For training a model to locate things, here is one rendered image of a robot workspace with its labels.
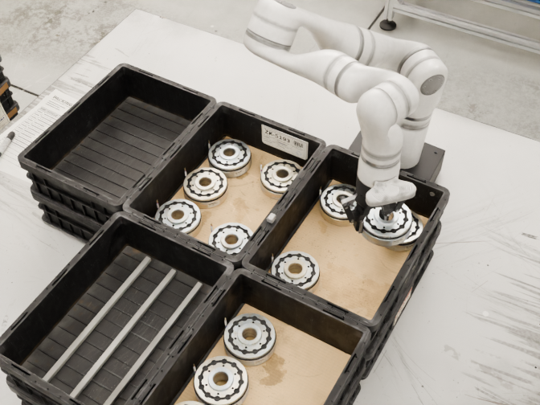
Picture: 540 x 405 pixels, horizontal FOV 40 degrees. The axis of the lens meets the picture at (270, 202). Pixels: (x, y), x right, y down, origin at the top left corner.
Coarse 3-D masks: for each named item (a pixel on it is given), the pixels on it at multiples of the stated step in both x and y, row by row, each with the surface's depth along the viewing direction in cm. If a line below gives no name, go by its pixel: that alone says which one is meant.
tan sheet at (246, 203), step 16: (256, 160) 180; (272, 160) 180; (240, 176) 177; (256, 176) 177; (240, 192) 173; (256, 192) 173; (224, 208) 170; (240, 208) 170; (256, 208) 170; (208, 224) 167; (256, 224) 167
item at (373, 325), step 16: (320, 160) 166; (400, 176) 163; (416, 176) 162; (448, 192) 159; (288, 208) 157; (272, 224) 154; (432, 224) 154; (256, 240) 151; (416, 240) 151; (416, 256) 149; (256, 272) 146; (400, 272) 146; (288, 288) 144; (320, 304) 141; (384, 304) 141; (368, 320) 139
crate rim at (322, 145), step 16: (208, 112) 177; (240, 112) 177; (288, 128) 173; (320, 144) 169; (304, 176) 163; (288, 192) 160; (128, 208) 157; (272, 208) 157; (192, 240) 152; (224, 256) 149; (240, 256) 149
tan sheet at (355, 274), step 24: (312, 216) 168; (312, 240) 164; (336, 240) 164; (360, 240) 164; (336, 264) 159; (360, 264) 159; (384, 264) 159; (336, 288) 155; (360, 288) 155; (384, 288) 155; (360, 312) 152
